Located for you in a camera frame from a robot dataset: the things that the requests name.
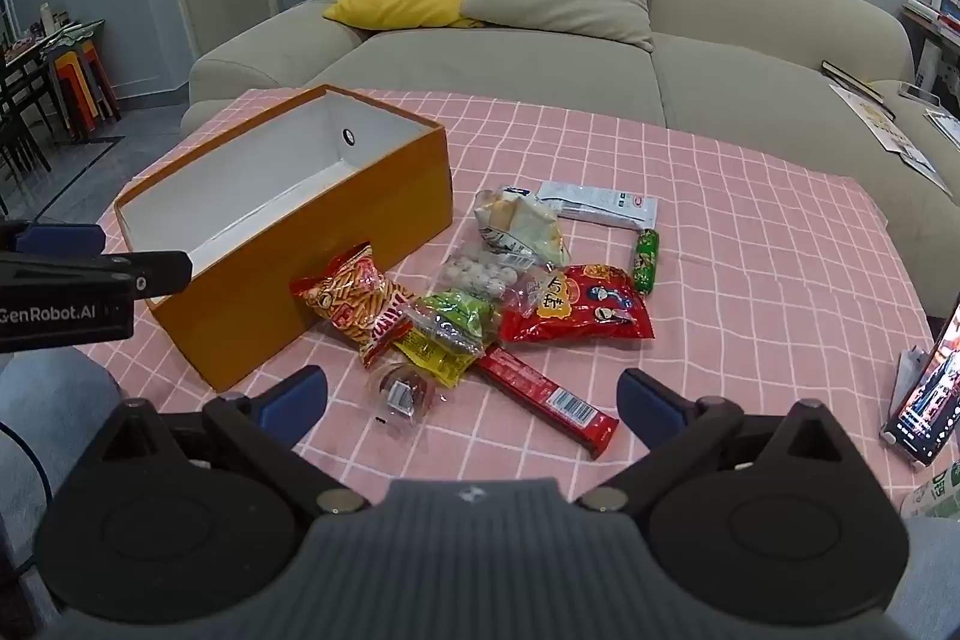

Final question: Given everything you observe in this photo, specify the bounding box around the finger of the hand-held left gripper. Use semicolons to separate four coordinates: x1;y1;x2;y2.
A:
0;249;194;301
0;221;104;257

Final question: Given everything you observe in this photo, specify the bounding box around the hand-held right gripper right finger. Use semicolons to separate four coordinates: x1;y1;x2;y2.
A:
577;368;871;513

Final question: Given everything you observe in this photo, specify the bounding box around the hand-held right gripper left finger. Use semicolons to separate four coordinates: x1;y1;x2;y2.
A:
97;364;368;513

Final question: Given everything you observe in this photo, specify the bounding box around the clear brown cake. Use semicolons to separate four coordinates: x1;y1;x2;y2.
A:
365;364;438;435

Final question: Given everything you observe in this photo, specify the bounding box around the red chocolate bar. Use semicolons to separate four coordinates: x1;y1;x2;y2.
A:
472;346;620;459

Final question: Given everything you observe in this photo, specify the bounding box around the red snack bag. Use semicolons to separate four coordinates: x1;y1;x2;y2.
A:
497;263;655;345

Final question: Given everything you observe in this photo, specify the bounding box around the orange striped chip bag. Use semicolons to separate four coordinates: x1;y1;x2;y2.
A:
290;241;417;371

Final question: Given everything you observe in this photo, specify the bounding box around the orange cardboard box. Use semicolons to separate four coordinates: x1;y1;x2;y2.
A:
112;83;453;392

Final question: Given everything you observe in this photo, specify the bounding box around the green yellow snack packet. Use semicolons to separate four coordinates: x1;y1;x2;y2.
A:
394;289;502;390

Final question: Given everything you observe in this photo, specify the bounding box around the clear pack of white balls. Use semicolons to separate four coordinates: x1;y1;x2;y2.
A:
439;242;542;305

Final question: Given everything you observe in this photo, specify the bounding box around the grey cloth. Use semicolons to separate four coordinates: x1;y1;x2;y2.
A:
0;340;125;581

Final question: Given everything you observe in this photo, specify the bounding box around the black dining chair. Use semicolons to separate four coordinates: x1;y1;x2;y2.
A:
0;61;55;180

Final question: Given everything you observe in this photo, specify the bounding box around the green sausage stick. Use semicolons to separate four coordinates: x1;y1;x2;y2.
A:
632;229;661;296

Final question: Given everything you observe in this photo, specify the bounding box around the stack of coloured stools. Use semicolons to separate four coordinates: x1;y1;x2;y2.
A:
49;36;121;133

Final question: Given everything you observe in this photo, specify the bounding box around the pink checkered tablecloth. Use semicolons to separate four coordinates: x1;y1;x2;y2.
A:
75;85;960;536

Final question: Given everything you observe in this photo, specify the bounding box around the dining table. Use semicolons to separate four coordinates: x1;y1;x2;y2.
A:
0;16;106;65

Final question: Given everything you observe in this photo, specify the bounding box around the white flat pouch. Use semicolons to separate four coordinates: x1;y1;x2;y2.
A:
536;180;659;230

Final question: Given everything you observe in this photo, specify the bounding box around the clear bread bag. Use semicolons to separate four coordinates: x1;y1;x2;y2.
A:
474;188;571;270

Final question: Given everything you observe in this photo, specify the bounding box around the white phone stand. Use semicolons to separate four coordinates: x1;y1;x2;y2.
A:
892;346;931;416

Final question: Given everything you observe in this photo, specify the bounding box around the smartphone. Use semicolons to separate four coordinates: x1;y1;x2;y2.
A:
881;299;960;467

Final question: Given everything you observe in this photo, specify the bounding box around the green white tissue pack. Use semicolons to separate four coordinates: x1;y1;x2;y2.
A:
900;456;960;521

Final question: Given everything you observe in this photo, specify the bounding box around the beige sofa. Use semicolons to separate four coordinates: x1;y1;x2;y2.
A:
180;0;960;319

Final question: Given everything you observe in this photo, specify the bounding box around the white yellow magazine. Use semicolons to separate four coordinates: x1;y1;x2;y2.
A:
829;83;953;191

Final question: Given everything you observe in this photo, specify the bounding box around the dark book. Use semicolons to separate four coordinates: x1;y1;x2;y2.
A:
821;59;886;103

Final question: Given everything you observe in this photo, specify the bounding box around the white paper booklet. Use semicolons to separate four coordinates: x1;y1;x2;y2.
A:
922;107;960;148

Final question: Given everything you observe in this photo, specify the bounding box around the white desk with books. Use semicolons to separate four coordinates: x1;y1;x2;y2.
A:
900;0;960;86

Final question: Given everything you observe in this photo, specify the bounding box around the black cable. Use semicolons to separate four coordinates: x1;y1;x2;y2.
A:
0;398;55;573

